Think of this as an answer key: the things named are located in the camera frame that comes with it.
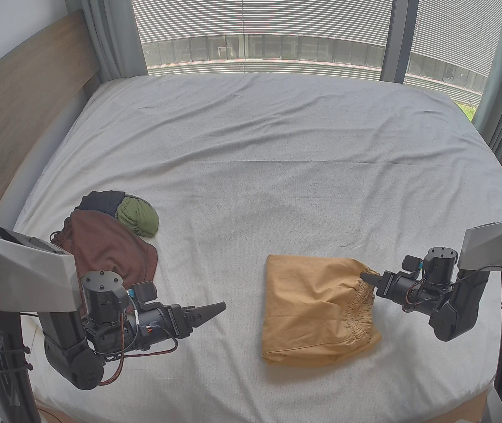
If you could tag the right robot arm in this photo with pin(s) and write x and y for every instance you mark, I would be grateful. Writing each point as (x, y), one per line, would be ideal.
(488, 245)

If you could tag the tan shorts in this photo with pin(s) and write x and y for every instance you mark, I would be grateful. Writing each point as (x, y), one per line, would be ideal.
(317, 311)

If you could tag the green garment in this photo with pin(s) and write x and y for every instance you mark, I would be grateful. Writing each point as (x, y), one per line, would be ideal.
(138, 220)

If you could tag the black garment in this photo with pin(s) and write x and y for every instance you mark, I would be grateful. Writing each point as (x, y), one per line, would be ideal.
(97, 203)

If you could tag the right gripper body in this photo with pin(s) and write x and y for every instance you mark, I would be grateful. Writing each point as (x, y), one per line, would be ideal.
(398, 289)

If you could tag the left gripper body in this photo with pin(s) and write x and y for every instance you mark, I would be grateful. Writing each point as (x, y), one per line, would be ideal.
(163, 324)

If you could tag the brown shorts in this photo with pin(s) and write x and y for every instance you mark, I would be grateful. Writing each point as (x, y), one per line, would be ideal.
(110, 254)

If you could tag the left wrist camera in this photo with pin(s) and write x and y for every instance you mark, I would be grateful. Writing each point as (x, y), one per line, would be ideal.
(145, 291)

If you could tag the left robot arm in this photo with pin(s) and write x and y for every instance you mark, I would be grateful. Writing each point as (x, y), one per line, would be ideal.
(22, 276)

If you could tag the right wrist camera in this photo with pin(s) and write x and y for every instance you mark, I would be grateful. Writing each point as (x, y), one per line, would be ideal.
(411, 265)

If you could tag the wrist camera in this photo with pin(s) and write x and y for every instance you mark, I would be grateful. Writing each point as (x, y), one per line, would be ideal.
(411, 265)
(145, 291)

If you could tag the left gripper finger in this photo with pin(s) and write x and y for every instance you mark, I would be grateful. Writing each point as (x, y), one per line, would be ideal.
(194, 325)
(202, 311)

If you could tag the bed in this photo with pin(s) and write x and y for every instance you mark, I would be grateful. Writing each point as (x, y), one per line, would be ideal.
(277, 148)

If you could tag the window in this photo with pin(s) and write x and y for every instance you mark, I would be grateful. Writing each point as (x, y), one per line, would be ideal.
(277, 16)

